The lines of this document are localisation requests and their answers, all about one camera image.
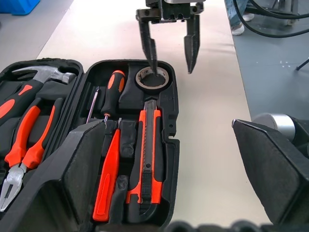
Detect orange black utility knife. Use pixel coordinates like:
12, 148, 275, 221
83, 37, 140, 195
125, 99, 163, 216

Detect person in jeans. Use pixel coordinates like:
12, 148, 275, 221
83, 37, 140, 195
224, 0, 255, 36

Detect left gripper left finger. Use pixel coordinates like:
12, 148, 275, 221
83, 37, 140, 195
8, 119, 106, 232

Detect thick black floor cable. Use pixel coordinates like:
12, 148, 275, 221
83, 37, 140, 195
241, 14, 309, 38

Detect short orange black screwdriver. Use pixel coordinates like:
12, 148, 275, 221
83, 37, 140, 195
100, 69, 126, 130

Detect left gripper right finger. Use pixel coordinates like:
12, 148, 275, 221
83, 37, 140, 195
231, 118, 309, 225

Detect black electrical tape roll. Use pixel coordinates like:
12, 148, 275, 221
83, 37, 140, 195
134, 67, 171, 95

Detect black tool case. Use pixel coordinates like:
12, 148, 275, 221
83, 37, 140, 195
0, 58, 181, 232

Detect orange handled pliers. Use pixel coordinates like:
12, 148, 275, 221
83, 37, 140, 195
0, 97, 64, 213

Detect claw hammer orange black handle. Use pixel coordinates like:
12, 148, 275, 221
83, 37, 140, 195
0, 65, 77, 120

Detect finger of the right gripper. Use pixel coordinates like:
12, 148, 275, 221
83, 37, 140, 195
135, 9, 160, 74
183, 2, 205, 74

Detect orange test pen screwdriver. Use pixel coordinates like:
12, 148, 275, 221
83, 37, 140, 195
92, 117, 122, 222

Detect silver rounded robot body part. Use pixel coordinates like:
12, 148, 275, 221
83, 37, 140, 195
252, 112, 309, 160

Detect black office chair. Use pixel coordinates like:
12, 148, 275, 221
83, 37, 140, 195
246, 0, 309, 26

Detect blue plastic divided crate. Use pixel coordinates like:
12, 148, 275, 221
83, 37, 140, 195
0, 0, 41, 16

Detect thin black rod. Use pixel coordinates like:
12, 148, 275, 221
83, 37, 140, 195
295, 57, 309, 72

